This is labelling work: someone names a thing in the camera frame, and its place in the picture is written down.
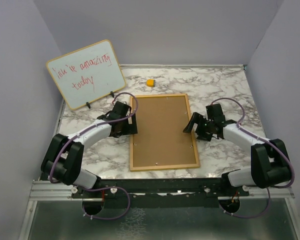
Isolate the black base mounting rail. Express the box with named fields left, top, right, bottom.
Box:
left=72, top=177, right=249, bottom=209

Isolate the small whiteboard yellow rim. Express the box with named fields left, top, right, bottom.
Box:
left=46, top=39, right=127, bottom=110

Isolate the yellow grey eraser block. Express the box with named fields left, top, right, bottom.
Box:
left=146, top=79, right=156, bottom=88

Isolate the yellow picture frame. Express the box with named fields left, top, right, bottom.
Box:
left=129, top=93, right=200, bottom=172

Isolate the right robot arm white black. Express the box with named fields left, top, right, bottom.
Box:
left=183, top=103, right=293, bottom=196

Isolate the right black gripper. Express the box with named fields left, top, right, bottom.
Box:
left=183, top=111, right=214, bottom=142

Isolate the aluminium extrusion rail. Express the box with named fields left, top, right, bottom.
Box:
left=28, top=180, right=77, bottom=202

